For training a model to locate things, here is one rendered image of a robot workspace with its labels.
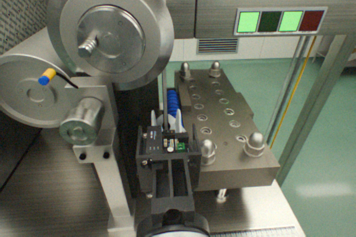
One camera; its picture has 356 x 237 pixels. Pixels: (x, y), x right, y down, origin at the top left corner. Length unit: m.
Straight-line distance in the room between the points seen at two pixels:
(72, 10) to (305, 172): 1.85
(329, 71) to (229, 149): 0.77
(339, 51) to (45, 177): 1.10
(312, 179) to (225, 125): 1.48
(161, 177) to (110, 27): 0.17
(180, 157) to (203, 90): 0.38
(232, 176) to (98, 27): 0.32
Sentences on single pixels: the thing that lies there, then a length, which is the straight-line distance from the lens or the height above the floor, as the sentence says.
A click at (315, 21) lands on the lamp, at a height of 1.18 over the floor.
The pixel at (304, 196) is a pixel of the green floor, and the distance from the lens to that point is 1.78.
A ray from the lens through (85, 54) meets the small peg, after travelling 0.24.
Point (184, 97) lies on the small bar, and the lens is 0.51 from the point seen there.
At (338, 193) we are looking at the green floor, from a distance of 1.92.
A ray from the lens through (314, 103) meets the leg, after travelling 1.18.
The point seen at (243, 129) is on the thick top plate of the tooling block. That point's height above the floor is 1.03.
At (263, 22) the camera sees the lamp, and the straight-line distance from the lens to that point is 0.66.
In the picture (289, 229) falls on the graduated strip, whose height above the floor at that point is 0.90.
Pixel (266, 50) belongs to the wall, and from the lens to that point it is 3.52.
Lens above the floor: 1.33
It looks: 36 degrees down
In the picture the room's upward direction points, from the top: straight up
